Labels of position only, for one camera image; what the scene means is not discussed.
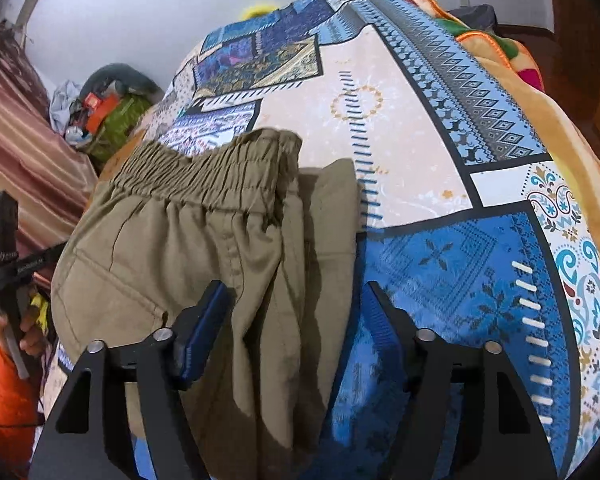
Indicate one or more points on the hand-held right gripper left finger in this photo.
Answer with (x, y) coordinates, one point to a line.
(202, 330)

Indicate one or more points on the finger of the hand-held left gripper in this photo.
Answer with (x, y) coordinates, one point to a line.
(50, 255)

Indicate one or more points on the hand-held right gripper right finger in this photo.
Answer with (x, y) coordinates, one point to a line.
(380, 330)

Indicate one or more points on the olive green pants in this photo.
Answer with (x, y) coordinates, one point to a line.
(180, 240)

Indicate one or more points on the person's left forearm orange sleeve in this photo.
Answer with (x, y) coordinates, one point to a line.
(5, 400)

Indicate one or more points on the person's left hand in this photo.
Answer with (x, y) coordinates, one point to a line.
(30, 340)

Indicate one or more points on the brown striped curtain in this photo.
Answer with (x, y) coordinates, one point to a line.
(25, 150)

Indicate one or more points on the white crumpled cloth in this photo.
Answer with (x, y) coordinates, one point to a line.
(62, 105)

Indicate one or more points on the green patterned bag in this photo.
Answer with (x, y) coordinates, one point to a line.
(122, 120)

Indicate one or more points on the orange box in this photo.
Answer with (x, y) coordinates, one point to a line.
(100, 107)

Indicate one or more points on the blue patchwork print blanket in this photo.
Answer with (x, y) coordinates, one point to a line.
(430, 160)

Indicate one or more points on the grey neck pillow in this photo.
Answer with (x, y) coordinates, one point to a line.
(125, 72)

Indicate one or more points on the orange fleece blanket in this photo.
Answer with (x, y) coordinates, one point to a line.
(555, 125)

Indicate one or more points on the yellow curved cushion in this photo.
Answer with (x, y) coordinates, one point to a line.
(255, 10)

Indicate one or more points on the dark grey bag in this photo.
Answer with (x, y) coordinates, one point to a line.
(475, 15)

